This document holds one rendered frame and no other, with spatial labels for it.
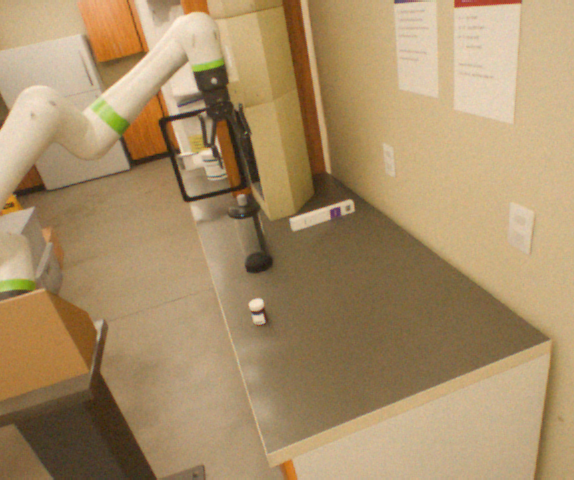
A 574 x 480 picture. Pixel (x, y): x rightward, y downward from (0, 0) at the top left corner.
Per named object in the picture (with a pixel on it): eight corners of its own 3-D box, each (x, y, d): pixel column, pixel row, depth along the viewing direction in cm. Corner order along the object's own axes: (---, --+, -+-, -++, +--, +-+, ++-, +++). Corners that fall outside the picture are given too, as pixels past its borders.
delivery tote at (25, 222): (53, 240, 371) (35, 205, 355) (40, 275, 318) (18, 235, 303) (0, 255, 363) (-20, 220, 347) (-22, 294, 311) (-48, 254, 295)
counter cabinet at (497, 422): (311, 266, 324) (289, 148, 281) (523, 553, 147) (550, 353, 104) (223, 296, 312) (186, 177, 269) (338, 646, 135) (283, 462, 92)
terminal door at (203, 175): (248, 188, 209) (227, 103, 190) (184, 203, 207) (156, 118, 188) (247, 187, 209) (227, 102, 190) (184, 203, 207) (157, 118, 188)
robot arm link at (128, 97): (133, 127, 129) (101, 98, 122) (129, 121, 138) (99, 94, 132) (220, 38, 129) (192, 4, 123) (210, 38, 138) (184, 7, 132)
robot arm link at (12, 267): (-40, 302, 115) (-45, 237, 121) (10, 309, 130) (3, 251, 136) (1, 284, 113) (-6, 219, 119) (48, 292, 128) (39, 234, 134)
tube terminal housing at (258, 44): (301, 182, 217) (270, 7, 180) (326, 204, 189) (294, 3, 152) (253, 196, 213) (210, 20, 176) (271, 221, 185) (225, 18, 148)
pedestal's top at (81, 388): (-30, 437, 115) (-39, 427, 113) (9, 356, 143) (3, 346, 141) (94, 398, 119) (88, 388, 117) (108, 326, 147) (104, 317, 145)
